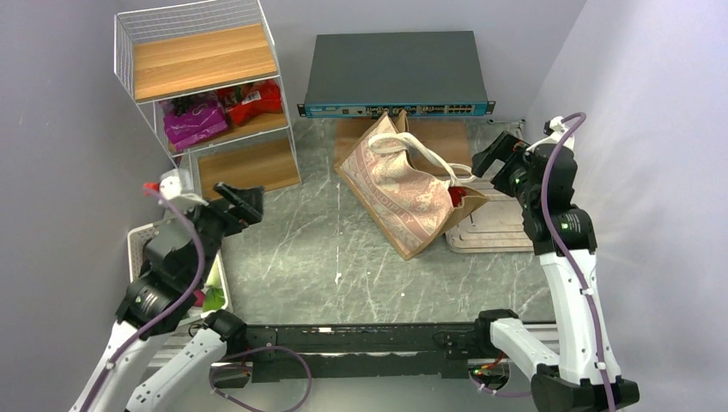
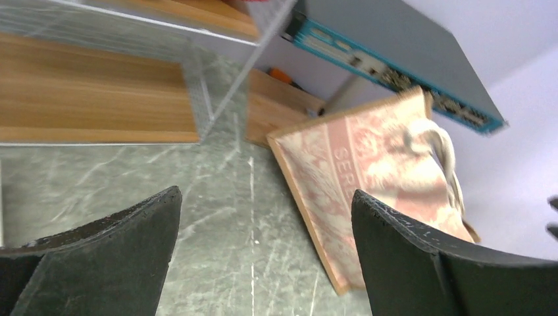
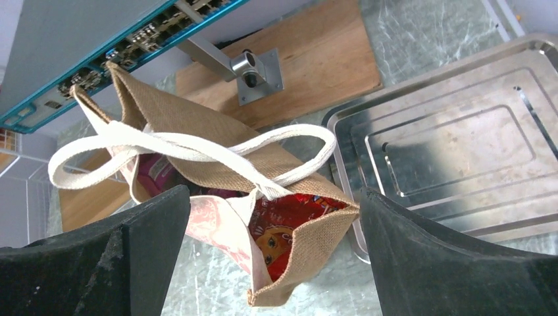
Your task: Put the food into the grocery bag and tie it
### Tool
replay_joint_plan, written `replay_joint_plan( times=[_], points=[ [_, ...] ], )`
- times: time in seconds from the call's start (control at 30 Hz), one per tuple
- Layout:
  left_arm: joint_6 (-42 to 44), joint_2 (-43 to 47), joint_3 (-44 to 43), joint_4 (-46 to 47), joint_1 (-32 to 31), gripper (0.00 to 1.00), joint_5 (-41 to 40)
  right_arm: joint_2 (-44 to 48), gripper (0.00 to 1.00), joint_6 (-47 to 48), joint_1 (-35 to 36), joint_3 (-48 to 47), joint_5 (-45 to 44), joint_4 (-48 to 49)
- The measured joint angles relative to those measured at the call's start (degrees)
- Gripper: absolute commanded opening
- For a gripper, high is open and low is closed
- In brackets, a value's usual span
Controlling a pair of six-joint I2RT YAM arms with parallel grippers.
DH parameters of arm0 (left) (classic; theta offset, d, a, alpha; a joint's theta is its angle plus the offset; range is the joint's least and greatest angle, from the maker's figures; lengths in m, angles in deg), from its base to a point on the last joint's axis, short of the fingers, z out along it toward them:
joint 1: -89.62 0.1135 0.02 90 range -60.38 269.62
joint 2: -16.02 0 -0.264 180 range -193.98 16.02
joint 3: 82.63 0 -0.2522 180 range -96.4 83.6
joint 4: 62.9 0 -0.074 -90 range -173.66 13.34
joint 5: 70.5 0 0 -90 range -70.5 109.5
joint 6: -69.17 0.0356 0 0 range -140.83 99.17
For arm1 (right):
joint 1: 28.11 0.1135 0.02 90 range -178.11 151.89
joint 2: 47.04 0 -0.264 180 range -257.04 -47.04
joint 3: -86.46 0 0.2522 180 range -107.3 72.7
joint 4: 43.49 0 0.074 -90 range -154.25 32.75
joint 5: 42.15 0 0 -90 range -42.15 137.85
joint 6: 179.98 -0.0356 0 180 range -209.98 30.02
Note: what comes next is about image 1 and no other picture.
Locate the white wire shelf rack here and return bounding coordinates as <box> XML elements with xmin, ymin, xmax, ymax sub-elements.
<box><xmin>114</xmin><ymin>1</ymin><xmax>301</xmax><ymax>197</ymax></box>

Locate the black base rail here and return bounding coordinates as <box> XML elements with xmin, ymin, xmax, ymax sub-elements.
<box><xmin>213</xmin><ymin>322</ymin><xmax>499</xmax><ymax>388</ymax></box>

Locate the wooden board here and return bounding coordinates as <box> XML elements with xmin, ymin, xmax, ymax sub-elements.
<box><xmin>333</xmin><ymin>118</ymin><xmax>470</xmax><ymax>166</ymax></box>

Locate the metal tray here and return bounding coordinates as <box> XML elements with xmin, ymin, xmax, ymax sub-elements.
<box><xmin>445</xmin><ymin>179</ymin><xmax>532</xmax><ymax>253</ymax></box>

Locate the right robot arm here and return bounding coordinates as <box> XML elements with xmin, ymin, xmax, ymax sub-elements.
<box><xmin>472</xmin><ymin>132</ymin><xmax>640</xmax><ymax>411</ymax></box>

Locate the white perforated basket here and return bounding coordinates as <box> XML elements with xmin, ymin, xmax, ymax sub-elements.
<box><xmin>127</xmin><ymin>221</ymin><xmax>233</xmax><ymax>326</ymax></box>

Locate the red snack bag upper shelf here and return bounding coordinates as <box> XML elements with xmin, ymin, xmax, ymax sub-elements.
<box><xmin>215</xmin><ymin>79</ymin><xmax>283</xmax><ymax>126</ymax></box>

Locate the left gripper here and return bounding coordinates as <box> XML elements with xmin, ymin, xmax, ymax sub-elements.
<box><xmin>171</xmin><ymin>180</ymin><xmax>265</xmax><ymax>283</ymax></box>

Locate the brown burlap grocery bag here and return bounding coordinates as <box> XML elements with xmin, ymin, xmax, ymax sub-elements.
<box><xmin>334</xmin><ymin>112</ymin><xmax>489</xmax><ymax>260</ymax></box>

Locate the green lettuce toy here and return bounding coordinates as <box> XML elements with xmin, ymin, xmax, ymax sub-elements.
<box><xmin>202</xmin><ymin>288</ymin><xmax>227</xmax><ymax>312</ymax></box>

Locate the dark network switch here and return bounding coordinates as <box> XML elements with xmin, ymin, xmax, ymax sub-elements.
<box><xmin>298</xmin><ymin>31</ymin><xmax>495</xmax><ymax>118</ymax></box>

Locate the purple snack bag upper shelf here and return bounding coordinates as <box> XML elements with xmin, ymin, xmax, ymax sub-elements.
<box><xmin>163</xmin><ymin>97</ymin><xmax>229</xmax><ymax>151</ymax></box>

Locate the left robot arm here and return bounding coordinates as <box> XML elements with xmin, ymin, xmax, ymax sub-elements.
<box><xmin>72</xmin><ymin>182</ymin><xmax>264</xmax><ymax>411</ymax></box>

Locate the red candy bag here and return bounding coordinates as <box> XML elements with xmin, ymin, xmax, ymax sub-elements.
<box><xmin>448</xmin><ymin>186</ymin><xmax>468</xmax><ymax>209</ymax></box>

